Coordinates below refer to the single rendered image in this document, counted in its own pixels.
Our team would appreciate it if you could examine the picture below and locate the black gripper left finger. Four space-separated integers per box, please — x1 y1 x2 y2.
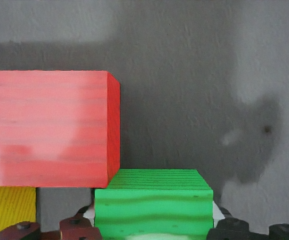
0 199 103 240

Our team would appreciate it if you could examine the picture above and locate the red wooden cube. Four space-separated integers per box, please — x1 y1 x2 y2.
0 71 120 188

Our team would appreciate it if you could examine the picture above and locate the green cube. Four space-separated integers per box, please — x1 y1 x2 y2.
95 169 213 240

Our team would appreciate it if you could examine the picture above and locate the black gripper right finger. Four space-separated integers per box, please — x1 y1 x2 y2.
206 201 289 240

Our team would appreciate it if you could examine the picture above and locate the yellow cube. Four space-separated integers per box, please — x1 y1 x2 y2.
0 186 36 231

